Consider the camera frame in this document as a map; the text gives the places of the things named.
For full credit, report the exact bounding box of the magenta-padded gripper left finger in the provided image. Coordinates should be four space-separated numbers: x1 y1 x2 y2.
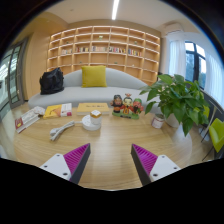
39 143 92 185

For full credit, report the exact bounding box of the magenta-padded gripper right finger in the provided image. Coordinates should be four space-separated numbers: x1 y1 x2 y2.
130 143 182 187

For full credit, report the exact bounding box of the white cube charger gold band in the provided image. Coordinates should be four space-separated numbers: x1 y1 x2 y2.
89 110 103 126

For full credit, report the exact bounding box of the round white power strip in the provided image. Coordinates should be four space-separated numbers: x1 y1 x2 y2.
81 114 102 132

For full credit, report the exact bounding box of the yellow and white book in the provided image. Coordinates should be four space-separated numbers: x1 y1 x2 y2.
42 102 73 120

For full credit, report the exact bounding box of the red and white magazine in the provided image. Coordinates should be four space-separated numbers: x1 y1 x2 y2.
14 109 41 134

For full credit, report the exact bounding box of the lime green chair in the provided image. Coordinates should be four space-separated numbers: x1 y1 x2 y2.
201 105 212 118
200 117 224 160

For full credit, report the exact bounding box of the flat yellow book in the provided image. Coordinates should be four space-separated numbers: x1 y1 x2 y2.
76 102 111 116

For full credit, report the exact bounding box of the three-figure cartoon figurine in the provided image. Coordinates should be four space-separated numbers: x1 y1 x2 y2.
110 93 145 120

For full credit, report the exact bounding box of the green potted plant white pot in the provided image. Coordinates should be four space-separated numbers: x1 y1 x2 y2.
139 73 211 137

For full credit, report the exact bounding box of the light grey curved sofa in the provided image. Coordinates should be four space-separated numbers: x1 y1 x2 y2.
27 67 161 111

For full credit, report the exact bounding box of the black bag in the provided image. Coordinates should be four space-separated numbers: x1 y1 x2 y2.
39 67 65 96

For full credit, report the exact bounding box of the yellow cushion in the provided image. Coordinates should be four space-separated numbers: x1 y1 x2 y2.
81 65 108 89

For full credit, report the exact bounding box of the white sheer curtain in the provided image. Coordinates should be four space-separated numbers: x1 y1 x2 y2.
203 49 224 108
168 39 187 79

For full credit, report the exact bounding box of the dark-framed window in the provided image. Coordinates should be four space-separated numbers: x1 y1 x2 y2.
184 40 208 91

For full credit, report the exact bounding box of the long ceiling light strip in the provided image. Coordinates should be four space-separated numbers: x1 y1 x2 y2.
111 0 120 21

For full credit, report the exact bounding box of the white power strip cable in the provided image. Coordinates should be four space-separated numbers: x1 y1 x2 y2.
49 120 84 142

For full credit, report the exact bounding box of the glass door dark frame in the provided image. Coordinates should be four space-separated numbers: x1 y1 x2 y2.
0 37 29 111

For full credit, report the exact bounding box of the wooden wall shelf unit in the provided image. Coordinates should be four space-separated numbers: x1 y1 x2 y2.
46 25 162 85

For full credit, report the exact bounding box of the white wall air conditioner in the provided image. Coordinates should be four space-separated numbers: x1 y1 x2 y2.
163 22 184 34

